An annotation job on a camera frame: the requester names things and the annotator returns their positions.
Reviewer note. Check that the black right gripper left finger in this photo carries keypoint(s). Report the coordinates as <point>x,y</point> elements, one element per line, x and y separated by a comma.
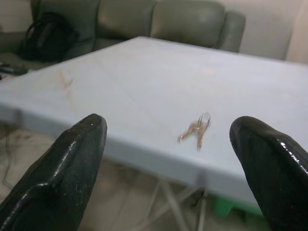
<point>60,180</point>

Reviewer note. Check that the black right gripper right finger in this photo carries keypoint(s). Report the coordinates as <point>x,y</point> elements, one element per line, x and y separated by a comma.
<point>276,180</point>

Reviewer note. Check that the green plastic stool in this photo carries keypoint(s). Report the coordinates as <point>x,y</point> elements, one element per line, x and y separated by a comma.
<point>226,207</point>

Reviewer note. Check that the white folding table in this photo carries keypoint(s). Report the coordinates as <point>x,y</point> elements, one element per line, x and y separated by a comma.
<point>154,84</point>

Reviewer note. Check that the black backpack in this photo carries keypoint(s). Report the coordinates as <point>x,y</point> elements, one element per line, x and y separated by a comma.
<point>48,38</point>

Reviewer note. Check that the grey-green leather sofa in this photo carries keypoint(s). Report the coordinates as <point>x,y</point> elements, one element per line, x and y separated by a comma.
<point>183,21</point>

